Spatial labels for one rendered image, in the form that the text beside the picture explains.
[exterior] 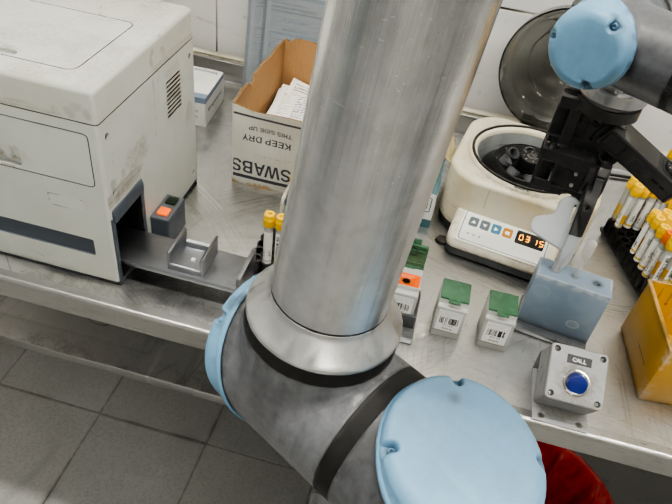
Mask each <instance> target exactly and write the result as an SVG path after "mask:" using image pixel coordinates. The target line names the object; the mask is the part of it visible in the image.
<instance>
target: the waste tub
mask: <svg viewBox="0 0 672 504"><path fill-rule="evenodd" d="M647 282H648V284H647V285H646V287H645V289H644V290H643V292H642V294H641V295H640V297H639V298H638V300H637V302H636V303H635V305H634V307H633V308H632V310H631V312H630V313H629V315H628V316H627V318H626V320H625V321H624V323H623V325H622V326H621V332H622V336H623V340H624V344H625V349H626V353H627V357H628V361H629V365H630V369H631V373H632V377H633V382H634V386H635V390H636V394H637V398H638V399H641V400H646V401H651V402H656V403H662V404H667V405H672V283H668V282H662V281H657V280H652V279H647Z"/></svg>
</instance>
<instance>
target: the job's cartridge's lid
mask: <svg viewBox="0 0 672 504"><path fill-rule="evenodd" d="M421 244H422V239H417V238H415V240H414V242H413V245H412V248H411V250H410V253H409V256H408V258H407V261H406V264H405V267H407V268H411V269H418V270H422V271H423V270H424V266H425V263H426V259H427V255H428V252H429V248H430V247H429V246H424V245H421Z"/></svg>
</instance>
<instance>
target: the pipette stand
mask: <svg viewBox="0 0 672 504"><path fill-rule="evenodd" d="M554 262H555V261H554V260H551V259H548V258H545V257H542V256H541V257H540V259H539V261H538V263H537V266H536V268H535V270H534V273H533V275H532V277H531V279H530V282H529V284H528V286H527V288H526V291H525V293H524V295H522V297H521V300H520V304H519V308H518V318H517V320H516V326H515V329H514V330H517V331H520V332H523V333H525V334H528V335H531V336H534V337H537V338H539V339H542V340H545V341H548V342H550V343H560V344H564V345H568V346H572V347H576V348H580V349H584V350H585V348H586V343H587V341H588V339H589V337H590V336H591V334H592V332H593V330H594V329H595V327H596V325H597V323H598V322H599V320H600V318H601V316H602V315H603V313H604V311H605V309H606V308H607V306H608V304H609V302H610V301H611V299H612V288H613V280H611V279H608V278H605V277H602V276H599V275H596V274H593V273H590V272H587V271H584V270H581V271H580V273H579V275H578V276H577V278H576V279H575V278H573V276H574V274H575V272H576V270H577V268H575V267H572V266H569V265H566V266H565V267H564V268H562V269H561V270H560V271H559V272H558V273H555V272H552V270H551V268H552V266H553V264H554Z"/></svg>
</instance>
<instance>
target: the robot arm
mask: <svg viewBox="0 0 672 504"><path fill-rule="evenodd" d="M502 2H503V0H326V4H325V9H324V14H323V19H322V24H321V29H320V34H319V40H318V45H317V50H316V55H315V60H314V65H313V70H312V75H311V80H310V85H309V90H308V95H307V100H306V106H305V111H304V116H303V121H302V126H301V131H300V136H299V141H298V146H297V151H296V156H295V161H294V166H293V172H292V177H291V182H290V187H289V192H288V197H287V202H286V207H285V212H284V217H283V222H282V227H281V233H280V238H279V243H278V248H277V253H276V258H275V263H274V264H272V265H270V266H269V267H267V268H265V269H264V270H263V271H262V272H260V273H259V274H257V275H255V276H253V277H252V278H250V279H249V280H247V281H246V282H245V283H243V284H242V285H241V286H240V287H239V288H238V289H237V290H236V291H235V292H234V293H233V294H232V295H231V296H230V297H229V298H228V300H227V301H226V302H225V304H224V305H223V307H222V310H223V311H224V313H223V315H222V316H221V317H220V318H218V319H215V320H214V322H213V324H212V327H211V329H210V332H209V335H208V338H207V342H206V347H205V368H206V373H207V376H208V379H209V381H210V383H211V384H212V386H213V387H214V389H215V390H216V391H217V392H218V393H219V394H220V395H221V396H222V398H223V400H224V402H225V404H226V405H227V406H228V408H229V409H230V410H231V411H232V412H233V413H234V414H235V415H236V416H238V417H239V418H240V419H242V420H244V421H246V422H247V423H248V424H249V425H250V426H251V427H252V428H253V429H254V430H255V431H256V432H257V433H258V434H259V435H260V436H261V437H263V438H264V439H265V440H266V441H267V442H268V443H269V444H270V445H271V446H272V447H273V448H274V449H275V450H276V451H277V452H278V453H279V454H280V455H281V456H282V457H283V458H284V459H285V460H286V461H287V462H288V463H289V464H290V465H291V466H292V467H293V468H294V469H295V470H296V471H297V472H298V473H299V474H300V475H302V476H303V477H304V478H305V479H306V480H307V481H308V482H309V483H310V484H311V485H312V486H313V487H314V488H315V489H316V490H317V491H318V492H319V493H320V494H321V495H322V496H323V497H324V498H325V499H326V500H327V501H328V502H329V503H330V504H544V503H545V498H546V473H545V470H544V465H543V462H542V454H541V451H540V448H539V446H538V444H537V441H536V439H535V437H534V435H533V433H532V432H531V430H530V428H529V427H528V425H527V424H526V422H525V421H524V419H523V418H522V417H521V416H520V414H519V413H518V412H517V411H516V410H515V409H514V408H513V407H512V406H511V405H510V404H509V403H508V402H507V401H506V400H505V399H504V398H502V397H501V396H500V395H498V394H497V393H496V392H494V391H492V390H491V389H489V388H487V387H486V386H484V385H482V384H480V383H477V382H475V381H472V380H469V379H466V378H461V379H460V380H459V381H454V380H452V378H451V377H450V376H432V377H428V378H426V377H425V376H424V375H422V374H421V373H420V372H419V371H417V370H416V369H415V368H414V367H412V366H411V365H410V364H408V363H407V362H406V361H405V360H403V359H402V358H401V357H400V356H398V355H397V354H396V353H395V351H396V349H397V346H398V344H399V341H400V338H401V334H402V325H403V321H402V315H401V312H400V309H399V306H398V304H397V302H396V300H395V299H394V297H393V296H394V294H395V291H396V288H397V286H398V283H399V280H400V277H401V275H402V272H403V269H404V267H405V264H406V261H407V258H408V256H409V253H410V250H411V248H412V245H413V242H414V240H415V237H416V234H417V231H418V229H419V226H420V223H421V221H422V218H423V215H424V213H425V210H426V207H427V204H428V202H429V199H430V196H431V194H432V191H433V188H434V185H435V183H436V180H437V177H438V175H439V172H440V169H441V167H442V164H443V161H444V158H445V156H446V153H447V150H448V148H449V145H450V142H451V140H452V137H453V134H454V131H455V129H456V126H457V123H458V121H459V118H460V115H461V112H462V110H463V107H464V104H465V102H466V99H467V96H468V94H469V91H470V88H471V85H472V83H473V80H474V77H475V75H476V72H477V69H478V66H479V64H480V61H481V58H482V56H483V53H484V50H485V48H486V45H487V42H488V39H489V37H490V34H491V31H492V29H493V26H494V23H495V21H496V18H497V15H498V12H499V10H500V7H501V4H502ZM548 54H549V59H550V63H551V65H552V68H553V70H554V71H555V73H556V74H557V76H558V77H559V78H560V79H561V80H562V81H564V82H565V83H566V84H565V87H564V90H563V92H562V95H561V97H560V100H559V103H558V105H557V108H556V110H555V113H554V116H553V118H552V121H551V122H550V125H549V127H548V130H547V132H546V135H545V138H544V140H543V143H542V146H541V148H540V151H539V153H538V156H537V158H539V160H538V162H537V165H536V167H535V170H534V173H533V175H532V178H531V180H530V183H529V184H530V185H533V186H537V187H540V188H543V189H544V191H547V192H550V193H553V194H556V195H559V196H560V195H561V192H564V193H567V194H570V196H566V197H564V198H562V199H561V200H560V201H559V203H558V206H557V208H556V210H555V212H554V213H552V214H548V215H540V216H536V217H534V218H533V220H532V221H531V224H530V228H531V231H532V232H533V233H534V234H535V235H537V236H538V237H540V238H541V239H543V240H545V241H546V242H548V243H549V244H551V245H552V246H554V247H555V248H557V249H559V250H560V251H559V254H558V256H557V259H556V262H555V264H554V267H553V270H552V272H555V273H558V272H559V271H560V270H561V269H562V268H564V267H565V266H566V265H567V264H568V263H570V261H571V259H572V257H573V255H574V253H575V251H576V249H577V247H578V244H579V242H580V240H581V238H582V236H583V234H584V232H585V229H586V227H587V225H588V222H589V220H590V218H591V215H592V213H593V211H594V208H595V206H596V203H597V200H598V199H599V197H600V196H601V194H602V192H603V190H604V188H605V186H606V183H607V181H608V179H609V176H610V174H611V171H612V166H613V164H615V163H616V162H617V161H618V162H619V163H620V164H621V165H622V166H623V167H624V168H625V169H626V170H627V171H628V172H630V173H631V174H632V175H633V176H634V177H635V178H636V179H637V180H638V181H639V182H641V183H642V184H643V185H644V186H645V187H646V188H647V189H648V190H649V191H650V192H651V193H652V194H654V195H655V196H656V197H657V198H658V199H659V200H660V201H661V202H662V203H665V202H667V201H669V200H671V199H672V161H670V160H669V159H668V158H667V157H666V156H665V155H664V154H662V153H661V152H660V151H659V150H658V149H657V148H656V147H655V146H654V145H653V144H652V143H651V142H649V141H648V140H647V139H646V138H645V137H644V136H643V135H642V134H641V133H640V132H639V131H638V130H637V129H635V128H634V127H633V126H632V125H631V124H634V123H635V122H637V120H638V118H639V116H640V114H641V112H642V110H643V108H645V107H646V106H647V104H649V105H651V106H653V107H655V108H658V109H661V110H663V111H664V112H666V113H669V114H671V115H672V0H582V1H580V2H579V3H578V4H577V5H575V6H573V7H572V8H571V9H569V10H568V11H567V12H566V13H564V14H563V15H562V16H561V17H560V18H559V20H558V21H557V22H556V24H555V26H554V27H553V29H552V30H551V35H550V38H549V44H548ZM547 141H550V142H549V143H548V142H547ZM574 207H576V208H575V210H574V213H573V216H572V218H571V222H570V223H569V220H570V217H571V214H572V212H573V209H574Z"/></svg>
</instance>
